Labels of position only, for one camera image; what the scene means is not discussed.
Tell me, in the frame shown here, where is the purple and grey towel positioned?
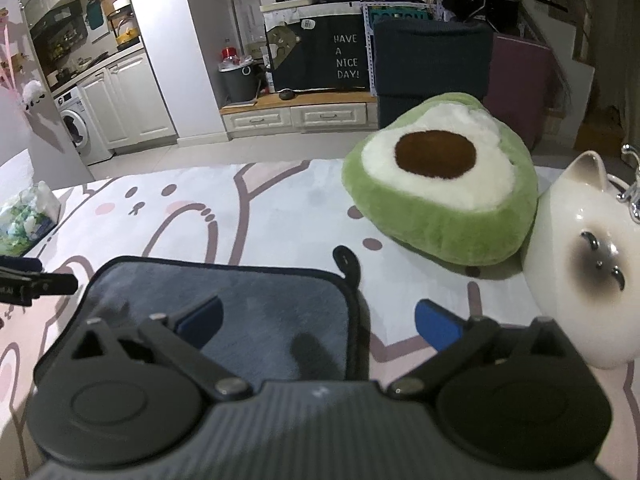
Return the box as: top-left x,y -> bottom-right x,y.
34,245 -> 369,388

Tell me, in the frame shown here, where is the floral tissue pack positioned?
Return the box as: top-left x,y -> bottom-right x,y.
0,181 -> 61,257

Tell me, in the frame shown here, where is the white ceramic cat figurine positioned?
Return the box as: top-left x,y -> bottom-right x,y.
521,151 -> 639,368

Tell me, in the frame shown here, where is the white washing machine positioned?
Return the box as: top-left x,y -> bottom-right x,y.
54,87 -> 113,166

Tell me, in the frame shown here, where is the white kitchen cabinet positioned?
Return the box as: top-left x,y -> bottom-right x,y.
77,49 -> 177,151

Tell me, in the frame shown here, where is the green avocado plush pillow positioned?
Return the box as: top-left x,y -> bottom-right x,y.
342,92 -> 538,266

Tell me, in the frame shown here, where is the dark grey trash bin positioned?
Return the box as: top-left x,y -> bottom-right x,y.
218,47 -> 259,103

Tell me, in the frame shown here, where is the white wooden drawer bench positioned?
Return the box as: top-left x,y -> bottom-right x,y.
220,91 -> 378,139

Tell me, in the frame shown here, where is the maroon panel board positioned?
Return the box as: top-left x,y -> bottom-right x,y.
483,35 -> 553,151

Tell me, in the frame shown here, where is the dark blue chair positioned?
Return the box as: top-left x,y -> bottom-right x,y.
373,18 -> 494,128

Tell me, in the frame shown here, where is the black have a nice day cloth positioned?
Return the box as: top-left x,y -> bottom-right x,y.
267,14 -> 369,92

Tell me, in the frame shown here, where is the teal lettered poster sign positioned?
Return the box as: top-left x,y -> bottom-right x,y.
362,1 -> 437,24

